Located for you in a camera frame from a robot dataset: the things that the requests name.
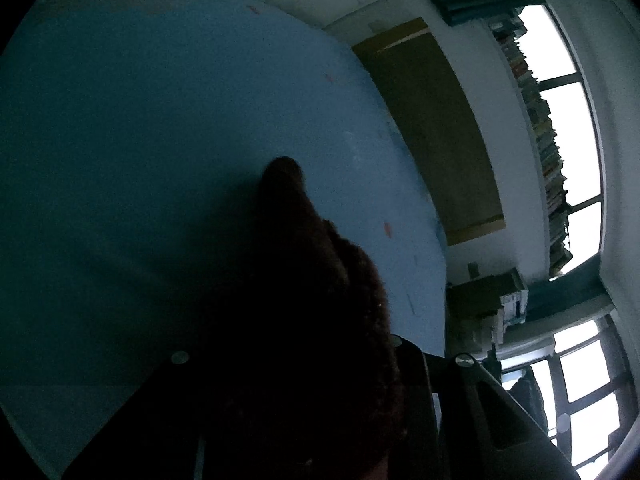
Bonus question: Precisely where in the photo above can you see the dark red knitted garment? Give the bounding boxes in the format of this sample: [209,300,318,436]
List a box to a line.
[65,156,398,479]

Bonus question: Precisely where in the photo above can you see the dark hanging clothes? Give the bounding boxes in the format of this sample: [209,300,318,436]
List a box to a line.
[509,376,549,434]

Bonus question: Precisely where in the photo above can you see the cluttered dark shelf unit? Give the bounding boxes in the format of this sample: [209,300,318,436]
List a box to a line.
[445,268,529,360]

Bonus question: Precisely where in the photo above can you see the row of books on sill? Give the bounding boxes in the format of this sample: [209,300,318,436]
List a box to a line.
[488,8,573,278]

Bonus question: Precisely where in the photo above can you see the blue bed sheet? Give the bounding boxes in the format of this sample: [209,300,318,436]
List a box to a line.
[1,0,446,479]

